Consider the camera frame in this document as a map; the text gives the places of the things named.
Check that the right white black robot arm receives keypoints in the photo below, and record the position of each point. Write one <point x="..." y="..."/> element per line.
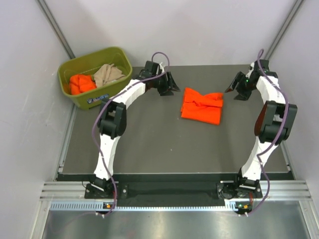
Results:
<point x="274" y="122"/>

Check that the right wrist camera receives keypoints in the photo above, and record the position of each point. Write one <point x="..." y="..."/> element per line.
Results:
<point x="259" y="68"/>

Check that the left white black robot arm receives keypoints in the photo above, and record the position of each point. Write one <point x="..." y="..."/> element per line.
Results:
<point x="112" y="119"/>

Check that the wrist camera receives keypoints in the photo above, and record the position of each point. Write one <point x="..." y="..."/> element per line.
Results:
<point x="259" y="68"/>
<point x="151" y="71"/>

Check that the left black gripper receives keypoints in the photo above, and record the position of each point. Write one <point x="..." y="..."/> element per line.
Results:
<point x="166" y="86"/>

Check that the olive green plastic bin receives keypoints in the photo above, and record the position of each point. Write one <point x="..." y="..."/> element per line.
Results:
<point x="88" y="65"/>

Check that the black centre mounting plate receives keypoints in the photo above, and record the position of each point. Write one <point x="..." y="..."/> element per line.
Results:
<point x="172" y="193"/>

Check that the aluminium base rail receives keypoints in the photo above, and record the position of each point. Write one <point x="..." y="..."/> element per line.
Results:
<point x="71" y="196"/>

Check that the orange shirt in bin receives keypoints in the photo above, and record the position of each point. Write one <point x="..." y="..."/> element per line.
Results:
<point x="80" y="83"/>

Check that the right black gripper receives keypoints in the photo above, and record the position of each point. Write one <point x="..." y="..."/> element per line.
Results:
<point x="239" y="77"/>

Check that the beige shirt in bin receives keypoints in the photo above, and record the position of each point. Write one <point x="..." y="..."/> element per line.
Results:
<point x="106" y="74"/>

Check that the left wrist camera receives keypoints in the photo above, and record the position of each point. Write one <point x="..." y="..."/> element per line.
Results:
<point x="151" y="71"/>

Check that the orange t-shirt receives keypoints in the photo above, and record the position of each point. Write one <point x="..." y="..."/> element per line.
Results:
<point x="204" y="108"/>

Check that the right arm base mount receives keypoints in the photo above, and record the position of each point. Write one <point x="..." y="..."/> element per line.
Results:
<point x="240" y="188"/>

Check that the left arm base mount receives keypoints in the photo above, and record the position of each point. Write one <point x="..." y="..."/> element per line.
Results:
<point x="97" y="188"/>

